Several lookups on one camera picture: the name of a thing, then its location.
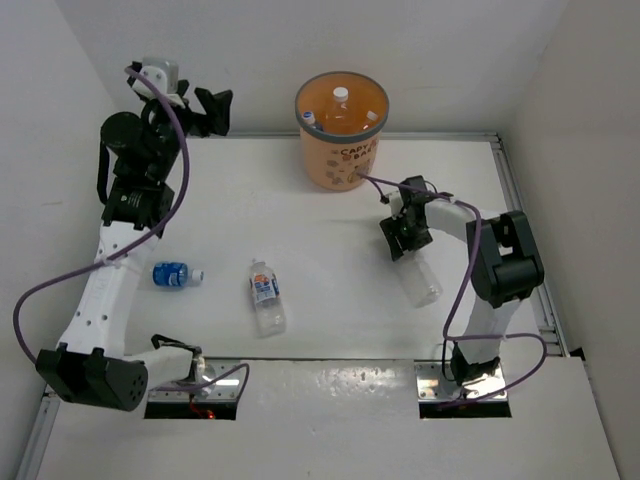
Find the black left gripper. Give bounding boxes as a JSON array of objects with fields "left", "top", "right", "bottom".
[{"left": 144, "top": 80, "right": 228, "bottom": 182}]

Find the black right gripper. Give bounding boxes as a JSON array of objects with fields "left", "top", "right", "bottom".
[{"left": 381, "top": 211, "right": 432, "bottom": 260}]

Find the clear unlabelled bottle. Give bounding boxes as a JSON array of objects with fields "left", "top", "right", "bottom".
[{"left": 396, "top": 252, "right": 442, "bottom": 308}]

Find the clear bottle dark blue label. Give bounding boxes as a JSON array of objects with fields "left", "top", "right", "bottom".
[{"left": 301, "top": 111, "right": 324, "bottom": 132}]

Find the clear bottle green label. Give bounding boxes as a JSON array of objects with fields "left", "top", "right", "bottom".
[{"left": 358, "top": 110, "right": 379, "bottom": 132}]

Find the clear square bottle white cap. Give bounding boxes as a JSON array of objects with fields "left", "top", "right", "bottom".
[{"left": 323, "top": 86, "right": 356, "bottom": 135}]

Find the clear bottle orange white label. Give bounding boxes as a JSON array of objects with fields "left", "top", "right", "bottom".
[{"left": 249, "top": 260, "right": 286, "bottom": 337}]

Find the small bottle blue label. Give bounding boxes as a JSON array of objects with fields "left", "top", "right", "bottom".
[{"left": 151, "top": 262, "right": 204, "bottom": 289}]

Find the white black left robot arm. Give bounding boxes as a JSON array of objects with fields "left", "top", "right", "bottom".
[{"left": 35, "top": 80, "right": 233, "bottom": 411}]

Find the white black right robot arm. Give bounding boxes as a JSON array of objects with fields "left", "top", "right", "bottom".
[{"left": 380, "top": 176, "right": 545, "bottom": 386}]

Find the orange capybara waste bin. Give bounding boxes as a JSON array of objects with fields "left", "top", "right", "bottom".
[{"left": 294, "top": 71, "right": 390, "bottom": 191}]

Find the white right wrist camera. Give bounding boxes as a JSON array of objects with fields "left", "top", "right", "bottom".
[{"left": 380, "top": 190, "right": 404, "bottom": 218}]

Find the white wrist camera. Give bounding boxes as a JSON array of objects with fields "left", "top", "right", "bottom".
[
  {"left": 380, "top": 190, "right": 404, "bottom": 218},
  {"left": 137, "top": 57, "right": 179, "bottom": 99}
]

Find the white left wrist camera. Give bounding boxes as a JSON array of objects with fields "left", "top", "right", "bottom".
[{"left": 137, "top": 57, "right": 179, "bottom": 99}]

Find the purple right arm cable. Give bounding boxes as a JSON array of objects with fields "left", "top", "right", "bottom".
[{"left": 358, "top": 172, "right": 549, "bottom": 409}]

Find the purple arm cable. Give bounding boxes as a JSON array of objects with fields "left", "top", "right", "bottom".
[
  {"left": 358, "top": 172, "right": 549, "bottom": 409},
  {"left": 12, "top": 66, "right": 250, "bottom": 396}
]

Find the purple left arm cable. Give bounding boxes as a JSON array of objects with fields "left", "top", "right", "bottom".
[{"left": 12, "top": 66, "right": 250, "bottom": 396}]

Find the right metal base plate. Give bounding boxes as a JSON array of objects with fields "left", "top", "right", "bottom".
[{"left": 414, "top": 361, "right": 508, "bottom": 404}]

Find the metal base plate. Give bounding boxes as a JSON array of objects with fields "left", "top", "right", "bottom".
[
  {"left": 148, "top": 357, "right": 250, "bottom": 404},
  {"left": 414, "top": 361, "right": 508, "bottom": 404}
]

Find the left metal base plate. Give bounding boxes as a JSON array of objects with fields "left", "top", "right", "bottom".
[{"left": 148, "top": 357, "right": 250, "bottom": 404}]

